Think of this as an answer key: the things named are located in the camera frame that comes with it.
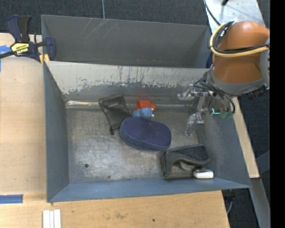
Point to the grey metal bin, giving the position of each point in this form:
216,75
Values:
97,155

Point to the blue plush toy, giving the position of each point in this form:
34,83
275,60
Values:
143,113

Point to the small white case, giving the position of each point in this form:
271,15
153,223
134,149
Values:
203,174

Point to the dark grey fabric slipper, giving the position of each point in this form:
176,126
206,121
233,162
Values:
180,159

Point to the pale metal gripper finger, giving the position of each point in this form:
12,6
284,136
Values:
185,95
192,125

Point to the dark blue oval cushion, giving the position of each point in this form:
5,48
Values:
145,134

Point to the red toy block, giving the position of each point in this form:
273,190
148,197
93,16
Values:
146,104

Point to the black mesh pouch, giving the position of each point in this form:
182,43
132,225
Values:
114,113

